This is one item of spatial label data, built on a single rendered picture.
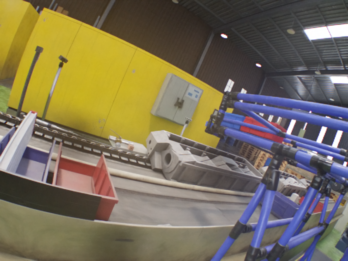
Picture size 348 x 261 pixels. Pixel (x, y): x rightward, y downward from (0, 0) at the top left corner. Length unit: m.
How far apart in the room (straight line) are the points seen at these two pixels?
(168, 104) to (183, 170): 2.28
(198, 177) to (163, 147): 0.31
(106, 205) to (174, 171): 0.70
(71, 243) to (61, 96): 2.82
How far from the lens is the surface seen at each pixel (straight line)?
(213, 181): 1.44
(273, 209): 1.71
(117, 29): 12.78
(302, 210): 0.60
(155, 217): 0.86
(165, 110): 3.39
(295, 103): 0.64
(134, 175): 1.07
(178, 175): 1.24
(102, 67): 3.26
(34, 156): 0.89
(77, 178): 0.89
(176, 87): 3.40
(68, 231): 0.63
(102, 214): 0.61
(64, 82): 3.26
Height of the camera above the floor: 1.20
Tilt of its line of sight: 7 degrees down
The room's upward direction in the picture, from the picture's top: 24 degrees clockwise
